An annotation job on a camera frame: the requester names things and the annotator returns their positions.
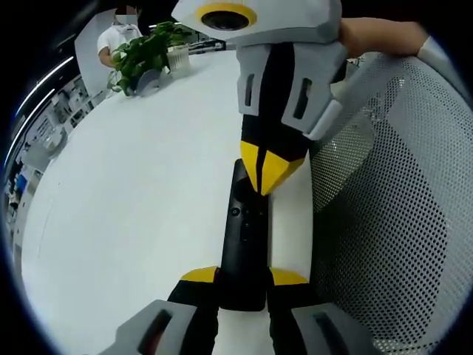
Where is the green potted plant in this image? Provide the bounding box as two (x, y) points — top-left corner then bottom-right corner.
(106, 21), (193, 97)

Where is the white ribbed plant pot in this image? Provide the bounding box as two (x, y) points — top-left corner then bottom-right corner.
(166, 46), (191, 73)

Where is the black remote control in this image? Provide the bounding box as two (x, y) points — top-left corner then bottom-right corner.
(218, 158), (270, 313)

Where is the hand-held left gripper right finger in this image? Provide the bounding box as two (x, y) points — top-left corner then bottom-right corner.
(266, 266), (374, 355)

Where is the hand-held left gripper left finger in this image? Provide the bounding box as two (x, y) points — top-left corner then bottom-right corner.
(99, 265), (222, 355)

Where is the grey curved holder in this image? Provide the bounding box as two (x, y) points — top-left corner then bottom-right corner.
(132, 69), (163, 96)

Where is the white mesh office chair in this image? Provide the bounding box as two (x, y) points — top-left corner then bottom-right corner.
(308, 51), (473, 355)

